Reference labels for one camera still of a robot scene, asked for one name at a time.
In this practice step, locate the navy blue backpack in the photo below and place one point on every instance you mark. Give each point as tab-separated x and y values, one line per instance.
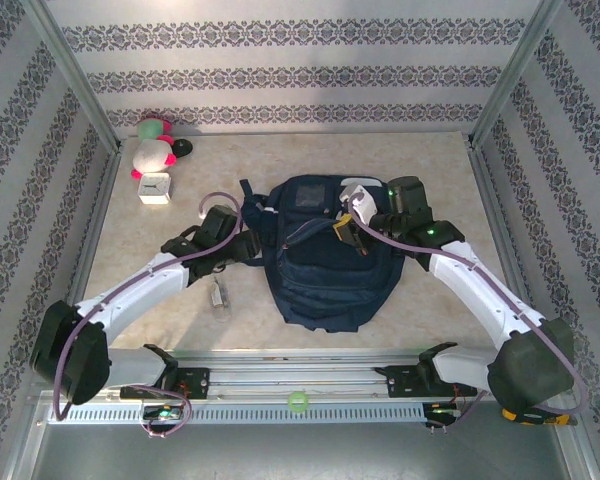
330	290

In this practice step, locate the clear plastic pencil case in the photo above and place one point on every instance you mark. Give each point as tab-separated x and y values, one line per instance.
220	300

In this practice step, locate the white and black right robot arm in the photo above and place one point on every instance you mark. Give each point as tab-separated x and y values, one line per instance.
470	280

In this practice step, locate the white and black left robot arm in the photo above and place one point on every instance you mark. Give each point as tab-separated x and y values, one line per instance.
140	285

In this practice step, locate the white cube clock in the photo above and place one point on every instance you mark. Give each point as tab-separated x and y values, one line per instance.
154	187

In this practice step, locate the black round disc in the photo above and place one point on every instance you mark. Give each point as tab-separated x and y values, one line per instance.
183	146

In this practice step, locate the white pink green plush toy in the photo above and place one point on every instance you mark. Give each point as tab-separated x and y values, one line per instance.
152	152

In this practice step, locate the yellow and black screwdriver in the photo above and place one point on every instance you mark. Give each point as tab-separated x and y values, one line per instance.
535	421

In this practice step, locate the aluminium side rail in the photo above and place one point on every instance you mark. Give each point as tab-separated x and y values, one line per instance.
97	235
505	250

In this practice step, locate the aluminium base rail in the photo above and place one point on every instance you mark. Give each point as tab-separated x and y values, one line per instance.
290	380

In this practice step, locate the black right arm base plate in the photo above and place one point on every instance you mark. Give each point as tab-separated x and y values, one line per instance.
400	382

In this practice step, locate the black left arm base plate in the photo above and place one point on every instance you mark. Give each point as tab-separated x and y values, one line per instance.
195	382

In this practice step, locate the aluminium frame post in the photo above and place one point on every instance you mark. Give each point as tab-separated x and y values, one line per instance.
515	75
75	75

